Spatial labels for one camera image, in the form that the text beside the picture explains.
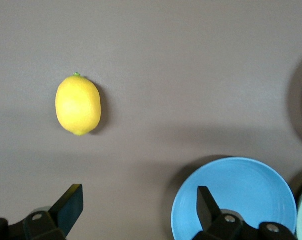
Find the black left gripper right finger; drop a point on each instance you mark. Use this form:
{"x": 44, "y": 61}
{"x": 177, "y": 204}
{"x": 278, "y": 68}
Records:
{"x": 211, "y": 212}

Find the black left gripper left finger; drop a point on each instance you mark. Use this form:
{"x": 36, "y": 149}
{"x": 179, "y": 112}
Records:
{"x": 63, "y": 212}

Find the yellow lemon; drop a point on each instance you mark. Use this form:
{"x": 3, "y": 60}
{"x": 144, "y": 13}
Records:
{"x": 78, "y": 105}

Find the blue plate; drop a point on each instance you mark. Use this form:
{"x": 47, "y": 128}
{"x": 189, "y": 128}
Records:
{"x": 248, "y": 185}

